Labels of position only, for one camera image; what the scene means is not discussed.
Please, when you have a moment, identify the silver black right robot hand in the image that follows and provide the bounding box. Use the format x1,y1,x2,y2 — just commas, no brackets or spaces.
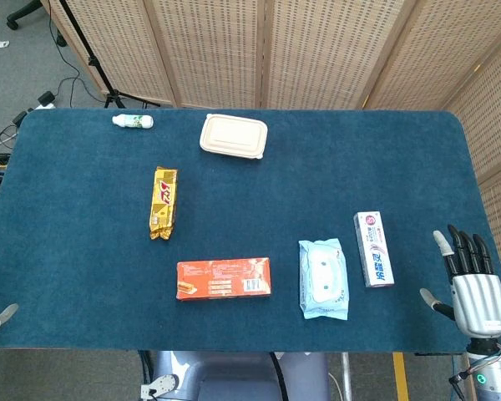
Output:
419,224,501,338

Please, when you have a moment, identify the white toothpaste box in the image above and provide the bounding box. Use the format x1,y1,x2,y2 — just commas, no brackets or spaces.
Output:
353,211,396,288

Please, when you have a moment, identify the orange biscuit box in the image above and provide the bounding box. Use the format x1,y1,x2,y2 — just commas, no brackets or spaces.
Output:
175,256,272,302

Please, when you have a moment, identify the beige lidded lunch box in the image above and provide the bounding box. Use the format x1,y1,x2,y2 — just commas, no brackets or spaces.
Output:
199,113,269,160

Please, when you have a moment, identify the silver metal pole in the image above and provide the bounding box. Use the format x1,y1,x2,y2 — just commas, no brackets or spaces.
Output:
340,353,355,401

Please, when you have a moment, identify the light blue wet wipes pack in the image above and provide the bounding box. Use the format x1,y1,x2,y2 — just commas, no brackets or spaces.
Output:
297,237,351,322

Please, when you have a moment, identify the blue felt table mat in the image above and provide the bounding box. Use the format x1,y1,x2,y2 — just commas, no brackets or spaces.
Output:
0,107,501,354

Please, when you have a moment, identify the grey blue robot torso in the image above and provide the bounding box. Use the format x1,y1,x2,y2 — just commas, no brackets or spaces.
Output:
139,350,331,401

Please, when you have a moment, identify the gold snack packet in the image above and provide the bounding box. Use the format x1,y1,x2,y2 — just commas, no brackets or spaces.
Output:
149,166,179,241

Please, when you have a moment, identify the small white green bottle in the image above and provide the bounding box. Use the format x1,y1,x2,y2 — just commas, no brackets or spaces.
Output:
111,114,154,129

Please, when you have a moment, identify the black tripod stand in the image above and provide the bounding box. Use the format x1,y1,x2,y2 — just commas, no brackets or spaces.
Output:
59,0,160,110

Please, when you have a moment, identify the black office chair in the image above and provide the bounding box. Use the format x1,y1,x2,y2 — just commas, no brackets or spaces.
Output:
6,0,68,48

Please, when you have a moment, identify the black torso cable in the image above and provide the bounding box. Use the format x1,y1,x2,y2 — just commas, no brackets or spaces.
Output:
268,353,291,401

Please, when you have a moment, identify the thin black floor cable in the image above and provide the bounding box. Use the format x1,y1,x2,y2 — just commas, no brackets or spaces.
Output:
48,0,105,108

